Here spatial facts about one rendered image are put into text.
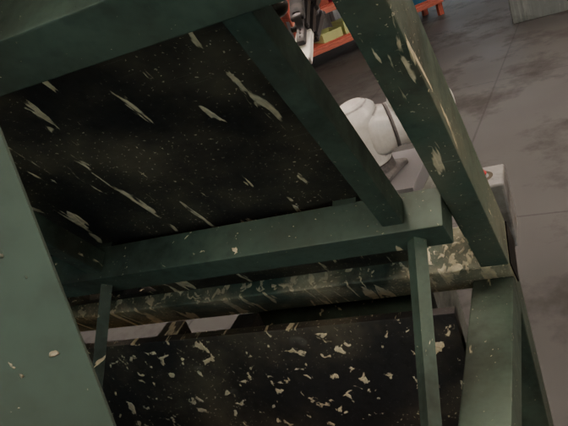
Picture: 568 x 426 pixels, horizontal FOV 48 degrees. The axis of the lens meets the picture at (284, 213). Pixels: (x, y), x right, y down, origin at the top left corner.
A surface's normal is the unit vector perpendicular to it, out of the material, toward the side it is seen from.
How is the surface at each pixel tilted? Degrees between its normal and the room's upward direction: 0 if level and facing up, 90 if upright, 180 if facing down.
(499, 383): 0
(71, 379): 83
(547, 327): 0
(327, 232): 35
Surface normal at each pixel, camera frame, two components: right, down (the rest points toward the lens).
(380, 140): 0.10, 0.40
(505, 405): -0.33, -0.87
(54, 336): 0.38, 0.11
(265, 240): -0.44, -0.44
